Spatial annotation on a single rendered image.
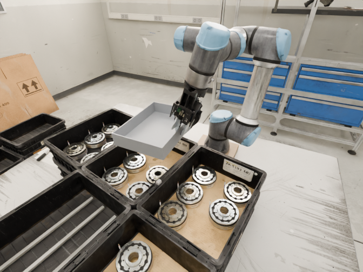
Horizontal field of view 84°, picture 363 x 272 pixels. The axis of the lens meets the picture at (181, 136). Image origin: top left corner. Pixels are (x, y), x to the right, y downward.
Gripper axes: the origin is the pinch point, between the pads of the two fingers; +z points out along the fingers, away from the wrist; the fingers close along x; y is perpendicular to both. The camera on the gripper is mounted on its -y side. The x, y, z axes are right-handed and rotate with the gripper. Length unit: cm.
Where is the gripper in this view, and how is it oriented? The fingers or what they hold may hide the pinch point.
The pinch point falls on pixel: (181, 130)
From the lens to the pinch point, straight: 72.5
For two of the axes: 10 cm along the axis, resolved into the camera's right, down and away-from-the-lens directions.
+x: 8.8, 4.5, -1.3
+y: -3.8, 5.4, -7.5
